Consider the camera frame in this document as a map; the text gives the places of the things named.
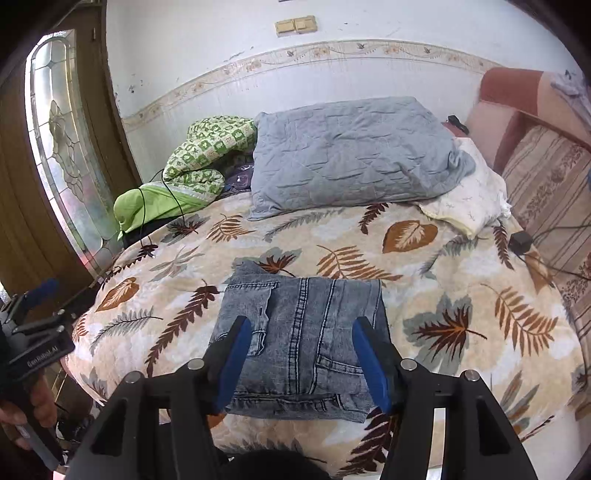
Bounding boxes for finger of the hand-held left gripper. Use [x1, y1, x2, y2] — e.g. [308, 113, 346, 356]
[11, 310, 66, 337]
[0, 278, 60, 324]

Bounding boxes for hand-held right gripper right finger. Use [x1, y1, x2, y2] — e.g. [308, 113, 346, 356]
[352, 316, 539, 480]

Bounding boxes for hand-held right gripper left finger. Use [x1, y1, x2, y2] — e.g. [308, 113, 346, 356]
[69, 315, 253, 480]

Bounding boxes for grey-blue denim pants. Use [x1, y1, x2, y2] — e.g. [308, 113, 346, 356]
[210, 260, 393, 423]

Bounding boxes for person's left hand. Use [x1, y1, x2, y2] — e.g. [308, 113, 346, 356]
[0, 378, 58, 449]

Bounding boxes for dark cloth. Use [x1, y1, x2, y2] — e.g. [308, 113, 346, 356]
[121, 217, 174, 245]

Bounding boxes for leaf-print blanket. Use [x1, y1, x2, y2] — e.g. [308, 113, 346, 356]
[62, 191, 591, 476]

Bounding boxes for bright green cloth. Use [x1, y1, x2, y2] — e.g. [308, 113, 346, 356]
[113, 180, 218, 241]

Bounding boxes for wooden door with stained glass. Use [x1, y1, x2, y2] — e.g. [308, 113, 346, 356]
[0, 4, 143, 296]

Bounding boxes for purple patterned cloth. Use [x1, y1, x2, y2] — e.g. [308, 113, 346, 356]
[224, 157, 257, 195]

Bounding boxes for cream white pillow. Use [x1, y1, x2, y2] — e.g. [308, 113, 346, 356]
[418, 136, 511, 238]

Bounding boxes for grey quilted pillow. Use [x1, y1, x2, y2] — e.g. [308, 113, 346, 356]
[249, 96, 476, 221]

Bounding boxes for green checkered blanket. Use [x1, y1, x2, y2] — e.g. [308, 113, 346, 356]
[164, 117, 258, 204]

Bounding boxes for pink striped sofa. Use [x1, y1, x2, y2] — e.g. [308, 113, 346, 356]
[464, 68, 591, 352]

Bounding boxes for pale patterned cloth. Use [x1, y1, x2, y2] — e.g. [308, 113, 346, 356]
[551, 69, 587, 100]

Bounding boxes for thin black cable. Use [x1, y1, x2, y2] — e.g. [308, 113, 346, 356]
[139, 168, 190, 247]

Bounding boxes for black adapter cable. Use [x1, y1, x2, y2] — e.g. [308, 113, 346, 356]
[522, 222, 591, 283]

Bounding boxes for beige wall switch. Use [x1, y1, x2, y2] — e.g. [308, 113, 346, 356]
[276, 15, 318, 37]

